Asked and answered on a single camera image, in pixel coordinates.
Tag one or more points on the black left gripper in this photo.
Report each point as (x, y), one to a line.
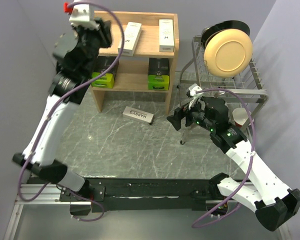
(103, 33)

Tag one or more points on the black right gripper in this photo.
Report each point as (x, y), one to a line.
(179, 113)

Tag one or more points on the white Harry's labelled razor box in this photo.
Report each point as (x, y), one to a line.
(138, 115)

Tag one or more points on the light wooden two-tier shelf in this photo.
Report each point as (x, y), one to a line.
(132, 72)

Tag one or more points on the white Harry's razor box front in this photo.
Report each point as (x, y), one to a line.
(166, 35)

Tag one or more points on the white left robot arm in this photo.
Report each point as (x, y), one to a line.
(76, 54)

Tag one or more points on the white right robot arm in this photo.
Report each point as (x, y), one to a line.
(272, 201)

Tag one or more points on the red and white paper cup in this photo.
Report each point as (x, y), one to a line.
(240, 116)

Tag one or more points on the beige round plate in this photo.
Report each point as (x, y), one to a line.
(228, 53)

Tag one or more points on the black round plate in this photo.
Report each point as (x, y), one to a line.
(209, 32)

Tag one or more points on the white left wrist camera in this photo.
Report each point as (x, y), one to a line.
(81, 15)

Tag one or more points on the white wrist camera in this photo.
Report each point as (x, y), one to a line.
(81, 15)
(194, 92)

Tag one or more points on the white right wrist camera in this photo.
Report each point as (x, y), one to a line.
(194, 92)

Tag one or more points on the metal wire dish rack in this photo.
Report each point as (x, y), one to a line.
(247, 84)

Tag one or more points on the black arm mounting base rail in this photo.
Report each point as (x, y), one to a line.
(127, 194)

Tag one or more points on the aluminium frame rail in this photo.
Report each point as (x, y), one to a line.
(47, 218)

